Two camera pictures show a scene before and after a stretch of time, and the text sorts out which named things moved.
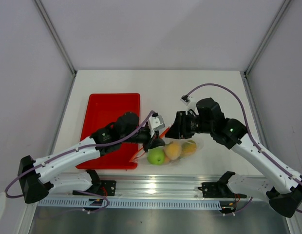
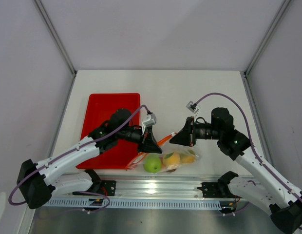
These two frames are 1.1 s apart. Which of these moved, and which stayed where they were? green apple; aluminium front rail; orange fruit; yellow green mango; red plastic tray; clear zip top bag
Moved: orange fruit; yellow green mango; clear zip top bag; green apple
Stayed: aluminium front rail; red plastic tray
